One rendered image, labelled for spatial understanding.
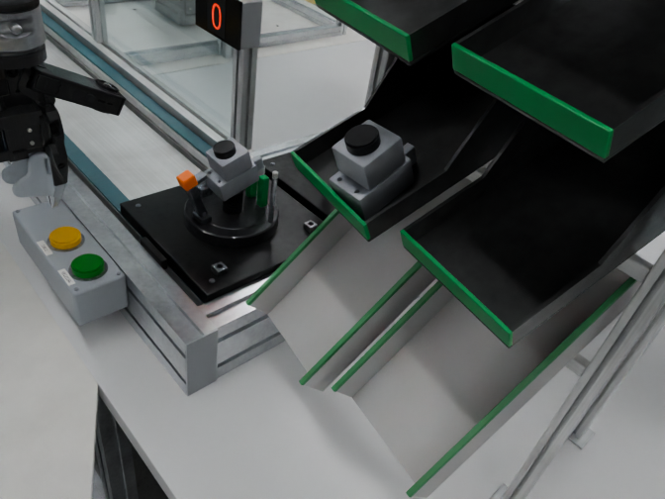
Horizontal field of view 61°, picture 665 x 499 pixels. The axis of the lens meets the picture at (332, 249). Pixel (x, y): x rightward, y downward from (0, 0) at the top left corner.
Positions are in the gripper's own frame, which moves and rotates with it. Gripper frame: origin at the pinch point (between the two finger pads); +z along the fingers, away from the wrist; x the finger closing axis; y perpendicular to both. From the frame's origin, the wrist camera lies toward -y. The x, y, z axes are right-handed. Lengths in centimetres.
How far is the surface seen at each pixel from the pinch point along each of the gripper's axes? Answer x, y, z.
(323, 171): 31.6, -15.6, -16.2
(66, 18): -84, -35, 7
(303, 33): -73, -105, 15
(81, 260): 6.4, 0.5, 6.3
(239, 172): 10.9, -20.8, -3.3
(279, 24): -89, -108, 17
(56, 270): 5.2, 3.3, 7.5
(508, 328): 56, -12, -17
